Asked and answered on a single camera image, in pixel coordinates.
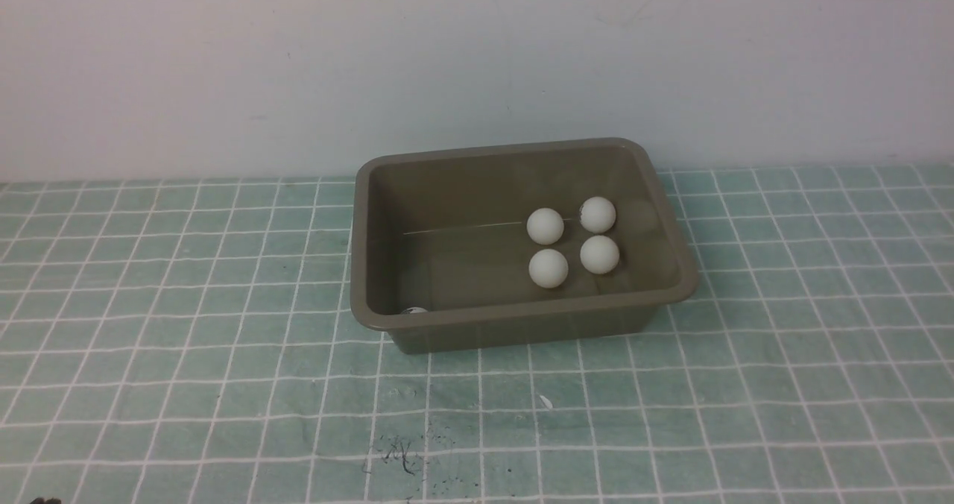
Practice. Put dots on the olive green plastic bin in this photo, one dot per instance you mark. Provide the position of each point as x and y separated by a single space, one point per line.
440 252

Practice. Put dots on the white ping-pong ball with logo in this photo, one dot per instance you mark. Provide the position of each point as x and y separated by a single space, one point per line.
597 215

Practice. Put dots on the green grid tablecloth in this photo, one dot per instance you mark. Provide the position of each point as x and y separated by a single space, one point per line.
190 341

